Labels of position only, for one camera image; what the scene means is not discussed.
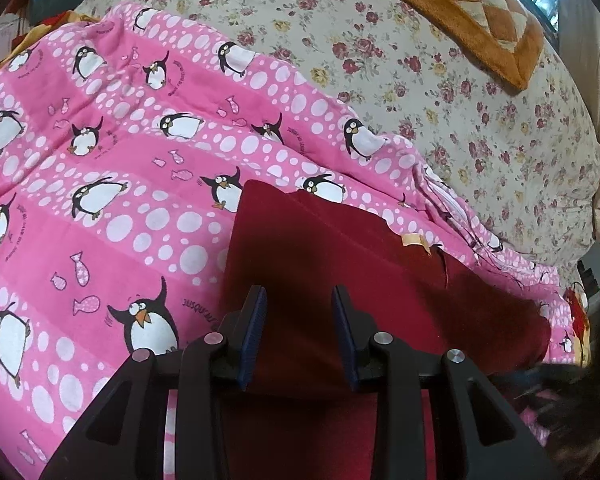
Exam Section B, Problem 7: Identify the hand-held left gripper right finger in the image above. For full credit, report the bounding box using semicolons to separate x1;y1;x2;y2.
331;285;561;480

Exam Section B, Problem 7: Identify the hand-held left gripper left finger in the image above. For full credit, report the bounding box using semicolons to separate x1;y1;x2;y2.
39;285;268;480

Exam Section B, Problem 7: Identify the dark red garment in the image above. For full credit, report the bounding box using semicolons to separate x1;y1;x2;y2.
215;179;553;480

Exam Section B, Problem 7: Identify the dark blurred object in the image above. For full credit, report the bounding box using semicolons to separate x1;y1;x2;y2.
495;300;600;480

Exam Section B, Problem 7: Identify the red yellow printed cloth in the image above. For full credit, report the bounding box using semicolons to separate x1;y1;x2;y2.
562;285;593;366

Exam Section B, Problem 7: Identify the floral bedsheet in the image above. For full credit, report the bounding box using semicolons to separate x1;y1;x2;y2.
72;0;600;266

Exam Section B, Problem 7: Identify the pink penguin print blanket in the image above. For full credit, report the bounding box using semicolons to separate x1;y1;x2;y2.
0;2;588;480

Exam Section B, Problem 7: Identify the orange checkered plush blanket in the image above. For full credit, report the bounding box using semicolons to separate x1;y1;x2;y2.
327;0;551;92

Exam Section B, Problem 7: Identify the white box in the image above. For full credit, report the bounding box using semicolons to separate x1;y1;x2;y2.
0;15;21;63

